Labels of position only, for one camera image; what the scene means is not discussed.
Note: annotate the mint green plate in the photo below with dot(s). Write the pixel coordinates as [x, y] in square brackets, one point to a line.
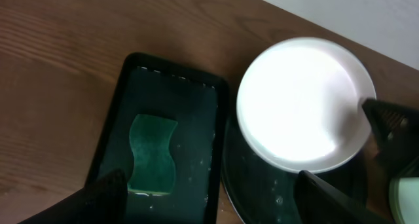
[403, 196]

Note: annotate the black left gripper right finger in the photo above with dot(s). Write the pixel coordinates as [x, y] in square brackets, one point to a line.
[320, 203]

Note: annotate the black round tray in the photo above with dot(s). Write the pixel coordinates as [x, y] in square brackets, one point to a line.
[262, 193]

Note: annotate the black rectangular tray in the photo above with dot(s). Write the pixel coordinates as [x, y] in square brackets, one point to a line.
[198, 101]

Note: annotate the white plate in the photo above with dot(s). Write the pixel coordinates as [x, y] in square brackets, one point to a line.
[299, 105]

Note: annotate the green yellow sponge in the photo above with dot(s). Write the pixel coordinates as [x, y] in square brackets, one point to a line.
[154, 169]

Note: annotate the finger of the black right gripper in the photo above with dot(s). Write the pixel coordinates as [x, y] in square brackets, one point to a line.
[395, 128]

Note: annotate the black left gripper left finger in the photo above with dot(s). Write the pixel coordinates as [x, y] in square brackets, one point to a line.
[103, 201]

